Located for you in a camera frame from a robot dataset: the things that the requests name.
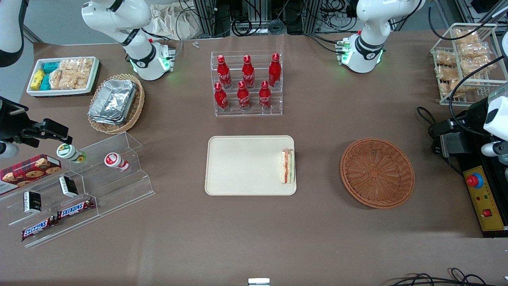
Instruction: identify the red tartan cookie box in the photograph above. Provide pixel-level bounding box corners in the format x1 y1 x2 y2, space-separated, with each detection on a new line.
0 154 62 196

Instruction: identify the clear acrylic bottle rack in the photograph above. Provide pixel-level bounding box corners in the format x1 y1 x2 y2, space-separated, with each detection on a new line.
210 50 283 117

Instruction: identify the clear rice cracker bag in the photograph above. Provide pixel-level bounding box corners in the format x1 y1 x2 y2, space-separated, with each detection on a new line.
49 68 66 90
60 58 94 73
462 58 496 78
458 42 491 60
63 70 90 90
454 29 481 43
435 50 457 67
441 79 467 99
436 66 461 82

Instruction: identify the aluminium profile frame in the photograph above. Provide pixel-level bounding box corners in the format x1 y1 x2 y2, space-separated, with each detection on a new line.
192 0 233 38

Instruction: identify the red cola bottle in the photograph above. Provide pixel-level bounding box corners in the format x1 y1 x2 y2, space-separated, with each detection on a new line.
268 53 282 88
259 81 272 110
214 82 229 112
217 55 232 89
242 55 255 89
237 81 251 111

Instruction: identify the grey metal box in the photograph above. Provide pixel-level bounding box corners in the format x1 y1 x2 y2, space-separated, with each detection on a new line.
440 133 463 157

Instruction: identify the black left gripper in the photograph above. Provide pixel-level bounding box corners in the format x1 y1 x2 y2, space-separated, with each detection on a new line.
431 97 491 148

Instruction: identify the light oval wicker basket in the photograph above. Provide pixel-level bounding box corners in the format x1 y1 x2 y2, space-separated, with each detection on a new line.
87 73 145 135

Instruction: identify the small black snack box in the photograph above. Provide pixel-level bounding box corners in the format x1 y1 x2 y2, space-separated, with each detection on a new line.
23 191 43 215
58 176 79 198

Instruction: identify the aluminium foil tray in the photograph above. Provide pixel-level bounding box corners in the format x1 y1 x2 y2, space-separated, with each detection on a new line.
88 79 138 126

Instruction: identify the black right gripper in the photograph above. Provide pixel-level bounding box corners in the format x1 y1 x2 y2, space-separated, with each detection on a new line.
0 97 73 147

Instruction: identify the brown round wicker basket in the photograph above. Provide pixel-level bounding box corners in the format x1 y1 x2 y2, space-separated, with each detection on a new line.
340 137 416 210

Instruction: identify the white cloth bag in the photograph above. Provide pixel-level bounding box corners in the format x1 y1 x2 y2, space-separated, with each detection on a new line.
151 3 201 40

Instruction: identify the Snickers chocolate bar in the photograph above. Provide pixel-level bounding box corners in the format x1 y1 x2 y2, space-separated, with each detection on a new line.
57 197 96 221
21 216 59 242

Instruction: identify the black cable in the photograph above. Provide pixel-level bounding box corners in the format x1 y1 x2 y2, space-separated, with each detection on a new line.
448 54 508 131
387 268 496 286
417 106 439 137

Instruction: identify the green sunflower yogurt cup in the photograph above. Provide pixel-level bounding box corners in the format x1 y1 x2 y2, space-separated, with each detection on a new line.
56 143 87 164

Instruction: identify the triangle sandwich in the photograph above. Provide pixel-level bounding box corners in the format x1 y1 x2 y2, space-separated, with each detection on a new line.
281 149 296 185

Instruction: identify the cream plastic tray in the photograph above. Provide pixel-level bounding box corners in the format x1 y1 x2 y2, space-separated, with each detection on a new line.
205 135 297 196

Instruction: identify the yellow emergency stop box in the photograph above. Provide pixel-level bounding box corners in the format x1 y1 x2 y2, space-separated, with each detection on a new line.
463 165 507 232

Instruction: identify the white rectangular plastic bin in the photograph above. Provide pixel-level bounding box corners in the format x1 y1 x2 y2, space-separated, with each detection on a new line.
26 56 100 97

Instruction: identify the yellow snack packet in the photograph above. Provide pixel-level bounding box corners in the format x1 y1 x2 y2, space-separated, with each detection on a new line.
31 70 46 91

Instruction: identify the red yogurt cup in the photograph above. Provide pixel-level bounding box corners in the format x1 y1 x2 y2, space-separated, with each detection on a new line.
104 153 131 172

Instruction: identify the white wire rack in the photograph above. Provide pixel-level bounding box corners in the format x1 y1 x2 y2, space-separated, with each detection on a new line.
430 23 508 106

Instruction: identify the clear acrylic stepped riser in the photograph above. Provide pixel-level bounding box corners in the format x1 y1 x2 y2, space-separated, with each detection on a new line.
0 147 100 249
77 131 156 217

